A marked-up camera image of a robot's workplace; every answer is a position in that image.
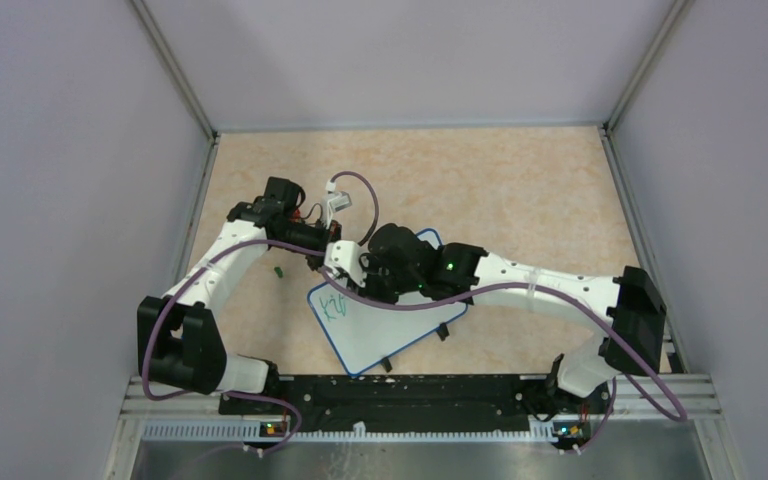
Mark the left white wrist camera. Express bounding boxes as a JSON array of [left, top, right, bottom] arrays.
[[321, 180, 352, 226]]

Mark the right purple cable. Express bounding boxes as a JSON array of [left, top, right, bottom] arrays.
[[318, 264, 689, 454]]

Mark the blue-framed whiteboard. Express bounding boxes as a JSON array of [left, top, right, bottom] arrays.
[[307, 224, 468, 377]]

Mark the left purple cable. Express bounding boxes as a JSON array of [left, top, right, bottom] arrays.
[[141, 170, 380, 457]]

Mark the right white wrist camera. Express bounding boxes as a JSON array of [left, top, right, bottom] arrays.
[[323, 240, 366, 287]]

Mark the purple cable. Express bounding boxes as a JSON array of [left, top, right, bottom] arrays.
[[141, 170, 380, 457], [318, 264, 689, 454]]

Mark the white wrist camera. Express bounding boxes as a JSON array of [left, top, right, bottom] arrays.
[[321, 180, 352, 226], [323, 240, 366, 287]]

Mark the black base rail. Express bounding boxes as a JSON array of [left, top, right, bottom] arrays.
[[218, 374, 609, 433]]

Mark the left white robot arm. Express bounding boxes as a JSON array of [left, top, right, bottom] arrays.
[[137, 177, 351, 414]]

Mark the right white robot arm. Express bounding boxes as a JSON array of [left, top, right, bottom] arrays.
[[356, 224, 667, 412]]

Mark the white cable duct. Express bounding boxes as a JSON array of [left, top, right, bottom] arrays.
[[142, 420, 557, 444]]

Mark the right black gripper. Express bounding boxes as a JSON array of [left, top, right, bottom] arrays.
[[348, 251, 422, 308]]

